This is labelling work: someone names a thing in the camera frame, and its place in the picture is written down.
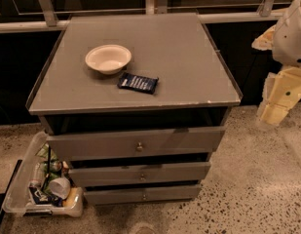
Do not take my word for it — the blue snack packet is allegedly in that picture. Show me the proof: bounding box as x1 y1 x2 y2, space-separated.
117 72 159 95

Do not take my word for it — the white bowl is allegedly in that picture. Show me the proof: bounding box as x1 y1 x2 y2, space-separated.
85 45 132 75

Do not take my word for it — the yellow sponge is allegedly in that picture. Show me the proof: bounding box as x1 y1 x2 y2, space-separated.
62 188 78 208

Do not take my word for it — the grey drawer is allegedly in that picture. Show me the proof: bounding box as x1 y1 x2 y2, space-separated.
47 127 225 161
69 162 210 187
84 184 201 205

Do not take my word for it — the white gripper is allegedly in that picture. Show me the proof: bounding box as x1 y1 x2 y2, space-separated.
251 3 301 126

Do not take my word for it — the grey drawer cabinet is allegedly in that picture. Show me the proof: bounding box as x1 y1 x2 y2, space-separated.
27 14 241 193

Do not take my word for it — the clear plastic bin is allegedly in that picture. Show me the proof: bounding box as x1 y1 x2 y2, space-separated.
3 132 83 217

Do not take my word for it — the green snack bag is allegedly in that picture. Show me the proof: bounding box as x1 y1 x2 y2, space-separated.
36 143 62 194

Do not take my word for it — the grey bottom drawer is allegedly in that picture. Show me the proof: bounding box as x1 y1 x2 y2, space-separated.
84 184 201 205

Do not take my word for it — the white paper cup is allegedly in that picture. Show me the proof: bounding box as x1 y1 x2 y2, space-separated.
49 177 71 199

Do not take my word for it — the metal railing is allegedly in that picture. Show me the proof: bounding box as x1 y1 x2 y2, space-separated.
0 0 293 33

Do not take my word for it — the blue white packet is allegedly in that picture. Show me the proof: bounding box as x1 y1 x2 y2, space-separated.
28 187 62 207

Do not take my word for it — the grey middle drawer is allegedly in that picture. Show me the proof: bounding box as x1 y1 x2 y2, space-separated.
69 162 210 187

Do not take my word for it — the grey top drawer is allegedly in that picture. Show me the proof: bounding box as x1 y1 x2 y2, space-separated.
47 127 225 161

